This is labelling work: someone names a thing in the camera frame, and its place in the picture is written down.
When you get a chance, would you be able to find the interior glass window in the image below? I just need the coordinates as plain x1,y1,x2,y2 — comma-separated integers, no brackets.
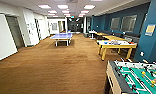
121,14,138,33
109,17,122,32

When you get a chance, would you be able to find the blue ping pong table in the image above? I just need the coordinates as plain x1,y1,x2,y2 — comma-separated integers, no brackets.
49,32,74,47

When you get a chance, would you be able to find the white pillar wall outlet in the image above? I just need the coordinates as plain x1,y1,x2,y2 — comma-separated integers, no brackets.
139,50,145,57

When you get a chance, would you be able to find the yellow air hockey table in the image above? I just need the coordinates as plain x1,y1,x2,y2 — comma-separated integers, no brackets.
96,38,138,62

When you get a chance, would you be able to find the white double door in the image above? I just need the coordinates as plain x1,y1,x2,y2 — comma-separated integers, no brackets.
0,13,19,63

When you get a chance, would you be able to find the green field foosball table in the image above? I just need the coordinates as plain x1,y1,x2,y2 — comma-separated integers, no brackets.
103,59,156,94

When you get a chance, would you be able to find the yellow framed wall sign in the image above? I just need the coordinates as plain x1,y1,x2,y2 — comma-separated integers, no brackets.
144,23,156,37

